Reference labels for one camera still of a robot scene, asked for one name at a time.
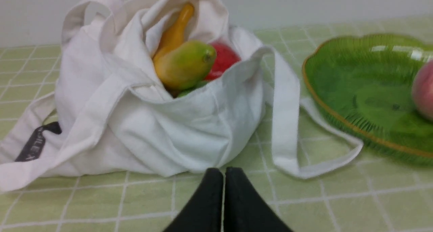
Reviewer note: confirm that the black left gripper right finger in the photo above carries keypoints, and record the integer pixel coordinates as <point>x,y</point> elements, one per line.
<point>244,208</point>

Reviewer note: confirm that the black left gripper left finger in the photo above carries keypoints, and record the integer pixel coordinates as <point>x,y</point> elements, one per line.
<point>203,211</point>

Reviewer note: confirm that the yellow plastic banana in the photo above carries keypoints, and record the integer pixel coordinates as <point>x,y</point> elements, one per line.
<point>174,36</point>

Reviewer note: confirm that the green fruit in bag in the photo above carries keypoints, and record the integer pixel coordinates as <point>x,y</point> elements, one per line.
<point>197,86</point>

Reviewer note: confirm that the white cloth tote bag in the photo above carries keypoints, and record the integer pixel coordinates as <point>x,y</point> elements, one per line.
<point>110,112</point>

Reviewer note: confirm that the green glass fruit plate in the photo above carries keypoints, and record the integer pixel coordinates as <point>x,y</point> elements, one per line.
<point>362,86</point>

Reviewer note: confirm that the green checkered tablecloth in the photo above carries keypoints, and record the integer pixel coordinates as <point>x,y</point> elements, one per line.
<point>372,194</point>

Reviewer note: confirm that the yellow-green mango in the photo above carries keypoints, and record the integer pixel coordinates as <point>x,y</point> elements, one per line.
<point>184,67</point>

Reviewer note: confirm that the red apple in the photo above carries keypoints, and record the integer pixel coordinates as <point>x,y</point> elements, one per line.
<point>225,58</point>

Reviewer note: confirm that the pink peach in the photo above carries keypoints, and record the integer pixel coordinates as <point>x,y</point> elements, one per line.
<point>422,90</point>

